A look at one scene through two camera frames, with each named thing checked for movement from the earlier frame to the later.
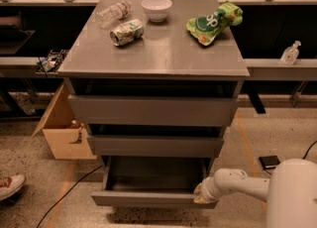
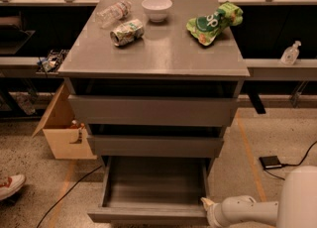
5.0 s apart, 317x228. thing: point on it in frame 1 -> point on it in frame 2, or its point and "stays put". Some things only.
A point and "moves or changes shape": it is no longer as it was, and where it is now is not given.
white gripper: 208,189 -> 215,210
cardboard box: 66,139 stays put
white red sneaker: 12,185 stays put
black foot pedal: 269,162 stays put
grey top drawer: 154,110 stays put
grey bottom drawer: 153,181 moves or changes shape
